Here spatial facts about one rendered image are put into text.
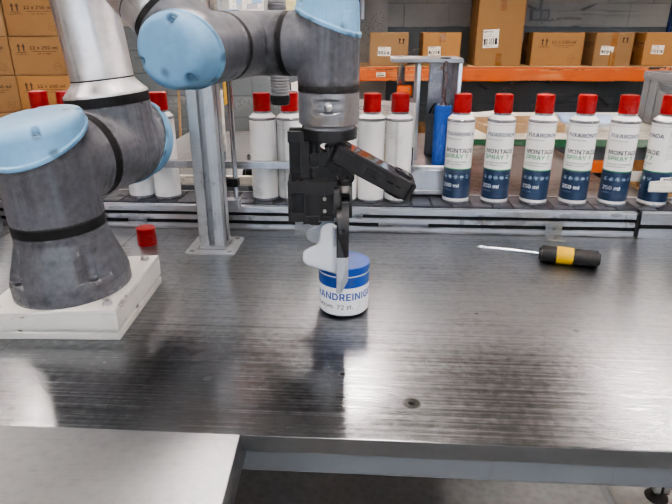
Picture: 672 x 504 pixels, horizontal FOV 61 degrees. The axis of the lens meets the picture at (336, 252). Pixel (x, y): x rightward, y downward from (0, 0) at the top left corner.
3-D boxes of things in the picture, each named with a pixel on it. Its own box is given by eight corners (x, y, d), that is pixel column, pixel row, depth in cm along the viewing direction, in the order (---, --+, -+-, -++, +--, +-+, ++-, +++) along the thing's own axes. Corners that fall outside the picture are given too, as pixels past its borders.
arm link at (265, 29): (176, 9, 64) (264, 8, 61) (226, 9, 74) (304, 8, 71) (184, 81, 67) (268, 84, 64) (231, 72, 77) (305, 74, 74)
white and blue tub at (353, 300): (367, 294, 83) (368, 250, 81) (369, 317, 77) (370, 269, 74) (320, 294, 83) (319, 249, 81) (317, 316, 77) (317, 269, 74)
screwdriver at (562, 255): (597, 264, 95) (600, 247, 94) (599, 271, 92) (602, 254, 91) (475, 251, 101) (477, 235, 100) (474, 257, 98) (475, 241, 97)
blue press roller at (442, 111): (444, 182, 117) (450, 100, 111) (446, 186, 114) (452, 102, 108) (429, 182, 117) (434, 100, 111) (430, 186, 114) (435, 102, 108)
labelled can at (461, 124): (466, 197, 114) (475, 92, 107) (470, 204, 109) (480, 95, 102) (440, 196, 115) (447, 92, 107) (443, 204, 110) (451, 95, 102)
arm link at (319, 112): (358, 88, 73) (360, 95, 65) (357, 124, 75) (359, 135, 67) (300, 88, 73) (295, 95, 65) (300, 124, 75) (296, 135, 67)
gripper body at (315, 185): (293, 209, 79) (291, 122, 75) (355, 210, 79) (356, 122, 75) (288, 227, 72) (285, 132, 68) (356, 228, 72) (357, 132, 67)
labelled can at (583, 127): (580, 199, 113) (597, 92, 105) (589, 206, 108) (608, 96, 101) (553, 198, 113) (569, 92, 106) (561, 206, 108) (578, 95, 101)
